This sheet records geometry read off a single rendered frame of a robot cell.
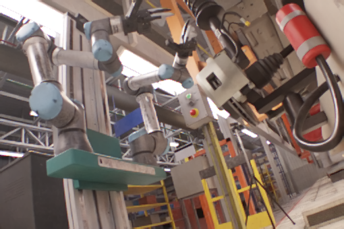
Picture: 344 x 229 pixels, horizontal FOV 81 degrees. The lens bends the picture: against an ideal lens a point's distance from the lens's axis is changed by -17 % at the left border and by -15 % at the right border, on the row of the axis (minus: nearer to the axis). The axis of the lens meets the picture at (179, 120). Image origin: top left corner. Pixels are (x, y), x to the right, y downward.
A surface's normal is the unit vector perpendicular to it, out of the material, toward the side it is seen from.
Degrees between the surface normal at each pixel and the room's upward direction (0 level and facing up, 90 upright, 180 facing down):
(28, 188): 90
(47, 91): 98
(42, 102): 97
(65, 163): 90
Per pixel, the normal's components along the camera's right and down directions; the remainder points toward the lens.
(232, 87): -0.37, 0.07
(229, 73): -0.40, -0.18
